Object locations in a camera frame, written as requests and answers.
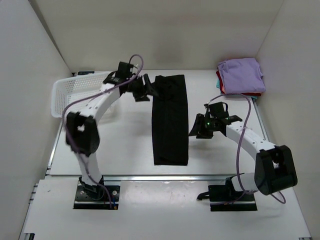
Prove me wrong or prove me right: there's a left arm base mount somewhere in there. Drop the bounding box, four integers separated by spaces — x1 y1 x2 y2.
73 181 121 211

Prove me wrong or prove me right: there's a teal folded t shirt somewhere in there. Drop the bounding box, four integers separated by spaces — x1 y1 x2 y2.
216 79 221 89

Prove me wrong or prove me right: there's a small dark label plate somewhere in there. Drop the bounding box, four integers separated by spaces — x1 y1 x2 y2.
77 71 95 76

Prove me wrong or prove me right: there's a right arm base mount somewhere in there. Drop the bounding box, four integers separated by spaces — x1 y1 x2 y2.
196 177 258 212

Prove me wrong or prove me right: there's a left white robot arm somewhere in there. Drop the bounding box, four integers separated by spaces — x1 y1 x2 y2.
62 62 158 199

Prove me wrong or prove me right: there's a white plastic basket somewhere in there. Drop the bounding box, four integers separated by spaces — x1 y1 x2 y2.
50 71 110 118

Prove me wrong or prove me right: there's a purple cable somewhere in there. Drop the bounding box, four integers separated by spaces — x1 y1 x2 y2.
204 92 287 205
62 54 146 210

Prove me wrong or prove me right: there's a red folded t shirt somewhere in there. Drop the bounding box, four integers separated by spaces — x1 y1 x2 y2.
216 70 223 83

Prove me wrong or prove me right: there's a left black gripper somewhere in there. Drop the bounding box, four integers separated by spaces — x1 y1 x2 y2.
128 73 160 102

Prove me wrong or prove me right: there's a purple folded t shirt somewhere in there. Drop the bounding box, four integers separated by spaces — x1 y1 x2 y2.
217 57 266 94

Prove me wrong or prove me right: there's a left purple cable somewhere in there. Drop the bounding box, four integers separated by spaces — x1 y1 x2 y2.
62 54 146 210

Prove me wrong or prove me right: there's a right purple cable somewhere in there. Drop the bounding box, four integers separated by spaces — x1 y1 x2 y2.
204 92 287 205

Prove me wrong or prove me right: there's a black t shirt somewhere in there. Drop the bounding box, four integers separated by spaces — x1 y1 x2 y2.
151 74 189 166

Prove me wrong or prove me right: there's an aluminium rail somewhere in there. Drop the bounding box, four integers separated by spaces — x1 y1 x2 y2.
46 174 281 182

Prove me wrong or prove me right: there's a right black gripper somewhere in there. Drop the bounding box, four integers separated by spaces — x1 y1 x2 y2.
188 114 217 140

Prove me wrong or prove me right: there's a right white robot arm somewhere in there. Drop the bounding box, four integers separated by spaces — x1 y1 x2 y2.
189 102 298 200

